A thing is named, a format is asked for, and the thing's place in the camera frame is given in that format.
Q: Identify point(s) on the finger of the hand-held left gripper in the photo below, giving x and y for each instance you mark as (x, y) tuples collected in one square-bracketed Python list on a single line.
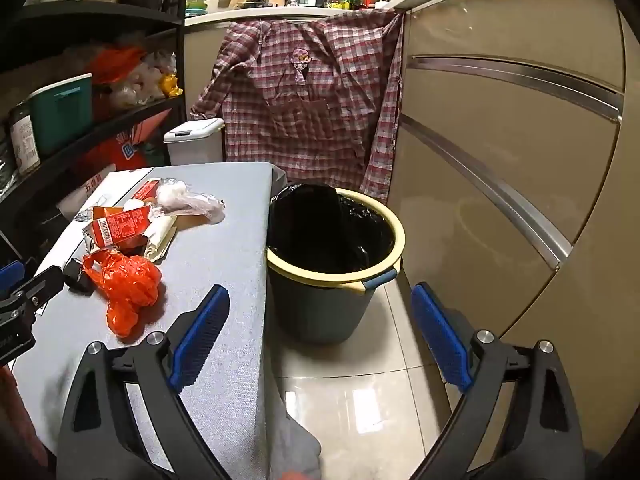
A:
[(11, 274), (42, 287)]

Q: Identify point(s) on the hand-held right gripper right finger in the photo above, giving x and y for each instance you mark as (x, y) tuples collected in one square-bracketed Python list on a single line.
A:
[(440, 340)]

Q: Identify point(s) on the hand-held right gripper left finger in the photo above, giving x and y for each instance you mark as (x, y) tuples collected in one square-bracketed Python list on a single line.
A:
[(200, 335)]

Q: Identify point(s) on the small black packet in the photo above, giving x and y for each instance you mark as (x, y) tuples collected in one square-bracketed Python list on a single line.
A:
[(79, 275)]

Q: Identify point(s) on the red snack wrapper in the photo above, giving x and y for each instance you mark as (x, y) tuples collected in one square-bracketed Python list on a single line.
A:
[(120, 227)]

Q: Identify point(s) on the cream paper napkin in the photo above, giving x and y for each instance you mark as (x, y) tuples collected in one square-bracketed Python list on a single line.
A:
[(161, 237)]

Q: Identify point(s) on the grey bucket with yellow rim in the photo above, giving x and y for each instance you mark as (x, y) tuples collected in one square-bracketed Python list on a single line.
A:
[(320, 315)]

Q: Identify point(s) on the small white tissue wad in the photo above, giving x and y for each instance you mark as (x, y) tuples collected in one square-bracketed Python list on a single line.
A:
[(133, 206)]

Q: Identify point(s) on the small red box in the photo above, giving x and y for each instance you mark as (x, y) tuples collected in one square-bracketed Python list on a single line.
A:
[(146, 191)]

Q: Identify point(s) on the black plastic bin liner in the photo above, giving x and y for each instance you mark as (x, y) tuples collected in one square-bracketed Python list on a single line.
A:
[(320, 230)]

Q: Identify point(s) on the person's left forearm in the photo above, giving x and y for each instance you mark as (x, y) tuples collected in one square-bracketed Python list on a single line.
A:
[(12, 410)]

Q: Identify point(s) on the grey tablecloth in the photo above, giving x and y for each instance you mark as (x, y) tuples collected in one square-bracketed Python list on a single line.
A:
[(215, 255)]

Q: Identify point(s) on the white printed sack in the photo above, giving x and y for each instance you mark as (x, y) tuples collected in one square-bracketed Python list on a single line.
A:
[(87, 192)]

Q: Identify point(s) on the dark jar with paper label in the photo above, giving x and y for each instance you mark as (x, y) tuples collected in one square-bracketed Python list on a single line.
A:
[(25, 145)]

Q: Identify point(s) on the orange printed sack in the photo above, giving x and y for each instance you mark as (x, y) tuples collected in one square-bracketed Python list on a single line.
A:
[(125, 147)]

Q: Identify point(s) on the teal storage box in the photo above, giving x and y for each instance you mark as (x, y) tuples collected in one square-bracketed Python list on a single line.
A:
[(65, 120)]

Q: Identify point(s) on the green bag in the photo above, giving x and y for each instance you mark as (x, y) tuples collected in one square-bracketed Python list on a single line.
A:
[(152, 155)]

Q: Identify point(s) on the white lidded bin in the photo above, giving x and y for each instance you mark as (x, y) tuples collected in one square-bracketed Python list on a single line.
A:
[(192, 147)]

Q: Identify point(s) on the translucent bag of white items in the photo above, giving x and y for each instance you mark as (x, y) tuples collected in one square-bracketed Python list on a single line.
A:
[(140, 82)]

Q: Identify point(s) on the red plaid shirt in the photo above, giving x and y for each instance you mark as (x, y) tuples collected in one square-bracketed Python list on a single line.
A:
[(300, 125)]

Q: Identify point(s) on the large orange plastic bag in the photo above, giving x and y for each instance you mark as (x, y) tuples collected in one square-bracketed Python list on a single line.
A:
[(117, 62)]

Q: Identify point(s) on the yellow plastic bag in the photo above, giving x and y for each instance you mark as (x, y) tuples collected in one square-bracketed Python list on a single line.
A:
[(171, 86)]

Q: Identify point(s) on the black shelf rack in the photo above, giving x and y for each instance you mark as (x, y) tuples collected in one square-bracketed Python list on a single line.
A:
[(100, 16)]

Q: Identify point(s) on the beige kitchen cabinet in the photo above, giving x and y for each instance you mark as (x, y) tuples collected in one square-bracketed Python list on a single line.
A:
[(500, 30)]

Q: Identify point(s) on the stack of green bowls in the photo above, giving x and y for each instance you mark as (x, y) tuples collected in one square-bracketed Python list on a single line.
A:
[(196, 7)]

